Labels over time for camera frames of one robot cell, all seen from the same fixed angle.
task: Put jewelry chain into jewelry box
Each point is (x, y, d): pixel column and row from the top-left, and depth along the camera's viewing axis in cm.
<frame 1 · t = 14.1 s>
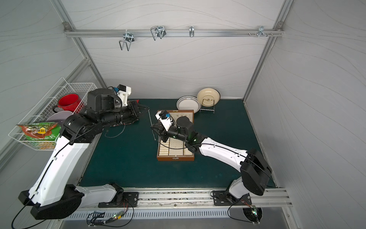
left hand: (148, 108, 58), fingers closed
right hand: (151, 125, 69), fingers closed
wooden jewelry box: (175, 149, 60), point 32 cm above the table
white patterned bowl: (188, 102, 121), on the table
cream plate: (208, 97, 106), point 15 cm above the table

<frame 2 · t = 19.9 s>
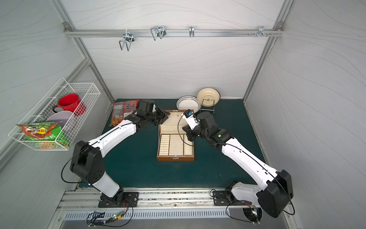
left hand: (171, 113, 83), fingers open
right hand: (184, 126, 75), fingers closed
red snack bag: (121, 109, 110), point 6 cm above the table
the other named things where they were.

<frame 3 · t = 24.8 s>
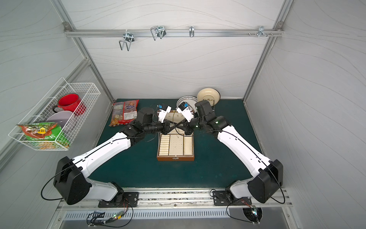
left hand: (177, 125, 73), fingers closed
right hand: (177, 124, 72), fingers closed
the named things where they were.

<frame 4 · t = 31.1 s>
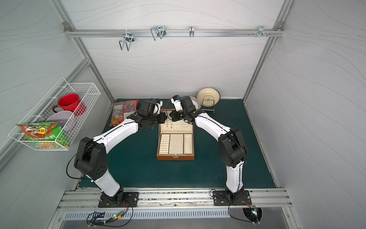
left hand: (167, 116, 88), fingers closed
right hand: (170, 112, 89), fingers closed
the named things where they were.

